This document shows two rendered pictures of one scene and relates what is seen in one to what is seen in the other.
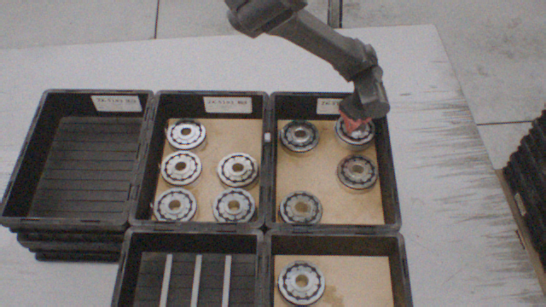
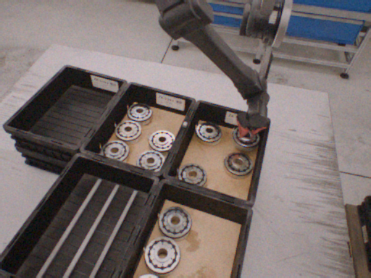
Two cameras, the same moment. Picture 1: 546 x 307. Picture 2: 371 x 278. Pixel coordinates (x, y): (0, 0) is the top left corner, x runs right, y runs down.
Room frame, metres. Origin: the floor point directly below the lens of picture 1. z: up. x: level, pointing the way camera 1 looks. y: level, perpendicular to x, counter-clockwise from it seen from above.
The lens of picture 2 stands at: (-0.01, -0.16, 1.75)
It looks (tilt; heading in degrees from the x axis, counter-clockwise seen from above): 49 degrees down; 14
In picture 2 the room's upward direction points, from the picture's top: 4 degrees clockwise
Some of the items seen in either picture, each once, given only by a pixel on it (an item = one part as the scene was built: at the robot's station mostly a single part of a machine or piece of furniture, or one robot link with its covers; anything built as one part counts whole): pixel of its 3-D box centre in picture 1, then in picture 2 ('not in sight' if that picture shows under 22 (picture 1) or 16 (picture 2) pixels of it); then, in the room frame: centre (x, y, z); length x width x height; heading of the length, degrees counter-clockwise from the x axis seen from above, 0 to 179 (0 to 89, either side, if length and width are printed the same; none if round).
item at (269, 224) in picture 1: (329, 156); (221, 147); (0.68, -0.13, 0.92); 0.40 x 0.30 x 0.02; 179
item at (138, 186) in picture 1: (205, 154); (143, 124); (0.69, 0.17, 0.92); 0.40 x 0.30 x 0.02; 179
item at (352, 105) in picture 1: (363, 95); (254, 114); (0.80, -0.21, 1.00); 0.10 x 0.07 x 0.07; 127
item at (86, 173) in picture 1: (89, 164); (74, 113); (0.69, 0.47, 0.87); 0.40 x 0.30 x 0.11; 179
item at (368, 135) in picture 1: (356, 128); (246, 136); (0.80, -0.21, 0.88); 0.10 x 0.10 x 0.01
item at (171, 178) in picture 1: (181, 167); (128, 130); (0.69, 0.24, 0.86); 0.10 x 0.10 x 0.01
